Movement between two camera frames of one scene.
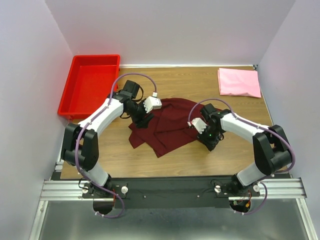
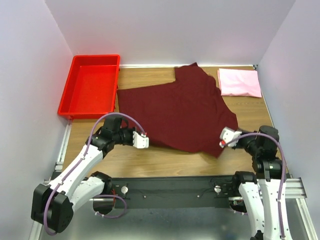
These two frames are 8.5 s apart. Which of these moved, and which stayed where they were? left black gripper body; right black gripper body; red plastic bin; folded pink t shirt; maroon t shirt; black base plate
Moved: right black gripper body; maroon t shirt; left black gripper body
Stayed: red plastic bin; black base plate; folded pink t shirt
